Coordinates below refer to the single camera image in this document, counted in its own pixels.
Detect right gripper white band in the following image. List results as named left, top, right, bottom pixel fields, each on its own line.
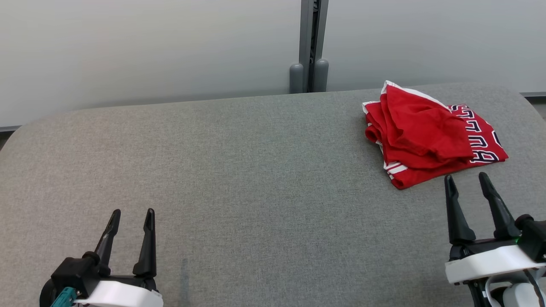
left=444, top=172, right=546, bottom=285

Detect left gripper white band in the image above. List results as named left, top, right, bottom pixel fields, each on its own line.
left=39, top=208, right=164, bottom=307

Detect red Bulls basketball jersey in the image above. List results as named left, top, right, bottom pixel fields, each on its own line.
left=365, top=102, right=509, bottom=190

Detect red shorts with white trim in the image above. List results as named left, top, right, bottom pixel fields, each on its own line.
left=363, top=80, right=475, bottom=171

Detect grey partition post with feet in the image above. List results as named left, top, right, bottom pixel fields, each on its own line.
left=289, top=0, right=330, bottom=93

